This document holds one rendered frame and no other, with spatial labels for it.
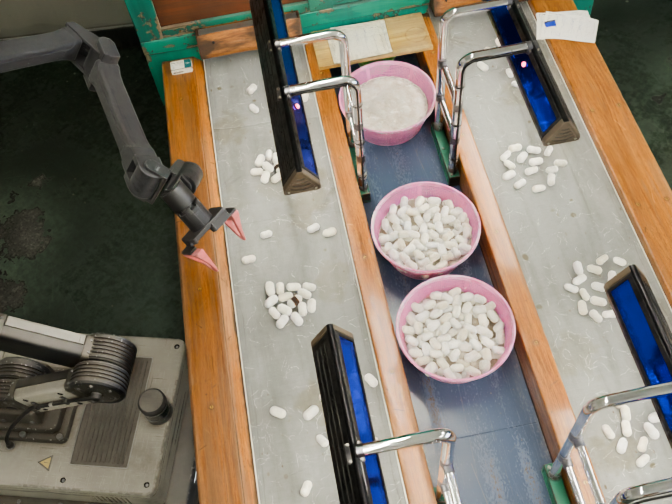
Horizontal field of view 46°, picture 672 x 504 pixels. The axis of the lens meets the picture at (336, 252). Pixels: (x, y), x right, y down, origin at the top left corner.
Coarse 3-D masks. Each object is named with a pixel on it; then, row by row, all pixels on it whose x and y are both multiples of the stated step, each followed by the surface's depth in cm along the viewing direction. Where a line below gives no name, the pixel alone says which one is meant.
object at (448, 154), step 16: (496, 0) 181; (512, 0) 181; (448, 16) 181; (448, 32) 186; (496, 48) 173; (512, 48) 173; (528, 48) 173; (464, 64) 174; (448, 80) 190; (464, 80) 178; (448, 112) 201; (432, 128) 216; (448, 128) 198; (448, 144) 212; (448, 160) 209; (448, 176) 206
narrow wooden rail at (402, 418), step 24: (312, 48) 228; (312, 72) 223; (336, 120) 213; (336, 144) 208; (336, 168) 204; (360, 216) 195; (360, 240) 191; (360, 264) 188; (360, 288) 185; (384, 312) 180; (384, 336) 177; (384, 360) 174; (384, 384) 171; (408, 408) 168; (408, 432) 165; (408, 456) 162; (408, 480) 160
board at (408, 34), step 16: (400, 16) 231; (416, 16) 230; (400, 32) 227; (416, 32) 227; (320, 48) 226; (400, 48) 224; (416, 48) 223; (432, 48) 224; (320, 64) 223; (336, 64) 222
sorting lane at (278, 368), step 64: (256, 64) 230; (256, 128) 216; (320, 128) 215; (256, 192) 205; (320, 192) 203; (256, 256) 194; (320, 256) 193; (256, 320) 185; (320, 320) 183; (256, 384) 176; (256, 448) 168; (320, 448) 167
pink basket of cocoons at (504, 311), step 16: (416, 288) 183; (432, 288) 185; (448, 288) 186; (464, 288) 185; (480, 288) 183; (496, 304) 182; (400, 320) 180; (512, 320) 177; (400, 336) 178; (512, 336) 175; (496, 368) 171
